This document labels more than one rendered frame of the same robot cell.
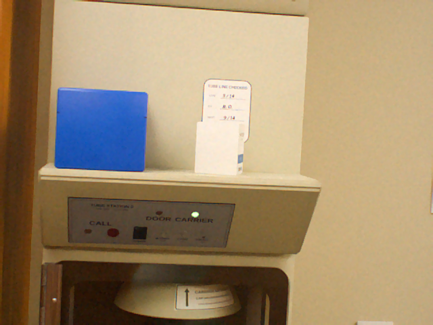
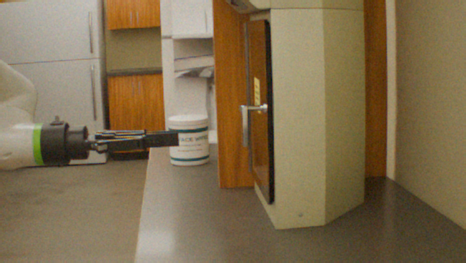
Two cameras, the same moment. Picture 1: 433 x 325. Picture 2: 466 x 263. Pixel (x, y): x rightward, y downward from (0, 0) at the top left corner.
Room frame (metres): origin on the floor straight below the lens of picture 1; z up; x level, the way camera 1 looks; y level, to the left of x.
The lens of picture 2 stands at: (1.00, -1.29, 1.37)
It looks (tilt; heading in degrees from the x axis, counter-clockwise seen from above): 10 degrees down; 92
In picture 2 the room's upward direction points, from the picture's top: 2 degrees counter-clockwise
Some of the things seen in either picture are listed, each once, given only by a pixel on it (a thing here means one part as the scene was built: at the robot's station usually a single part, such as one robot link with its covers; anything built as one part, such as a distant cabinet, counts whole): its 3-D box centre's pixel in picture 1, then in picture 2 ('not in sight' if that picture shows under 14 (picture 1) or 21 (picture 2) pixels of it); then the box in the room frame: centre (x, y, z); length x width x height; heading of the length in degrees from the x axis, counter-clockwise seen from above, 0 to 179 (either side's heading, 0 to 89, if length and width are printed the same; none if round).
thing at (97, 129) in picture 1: (101, 129); not in sight; (0.96, 0.14, 1.56); 0.10 x 0.10 x 0.09; 7
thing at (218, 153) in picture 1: (220, 147); not in sight; (0.98, 0.00, 1.54); 0.05 x 0.05 x 0.06; 81
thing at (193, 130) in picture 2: not in sight; (189, 139); (0.80, 0.58, 1.02); 0.13 x 0.13 x 0.15
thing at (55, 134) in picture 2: not in sight; (57, 141); (0.58, -0.11, 1.15); 0.09 x 0.06 x 0.12; 97
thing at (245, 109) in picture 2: not in sight; (252, 124); (1.01, -0.06, 1.17); 0.05 x 0.03 x 0.10; 7
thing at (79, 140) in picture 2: not in sight; (91, 141); (0.66, -0.10, 1.14); 0.09 x 0.08 x 0.07; 7
